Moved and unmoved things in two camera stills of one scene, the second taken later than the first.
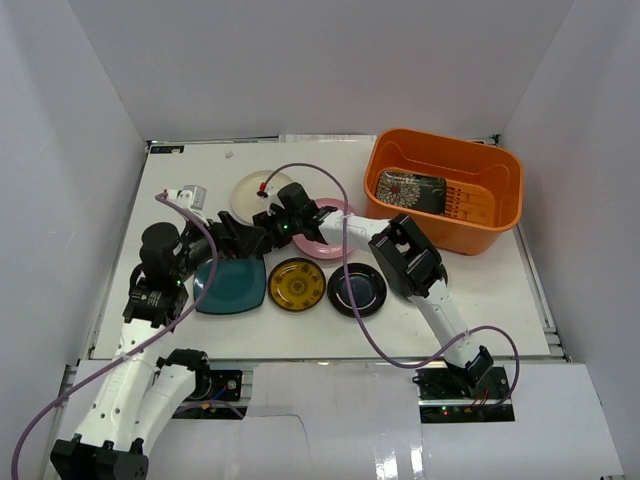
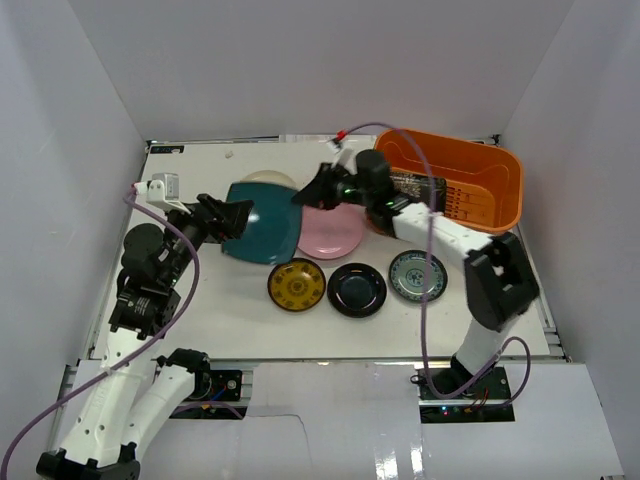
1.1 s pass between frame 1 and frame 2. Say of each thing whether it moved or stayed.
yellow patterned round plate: stayed
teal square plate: moved
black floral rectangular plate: stayed
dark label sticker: stayed
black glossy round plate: stayed
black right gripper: moved
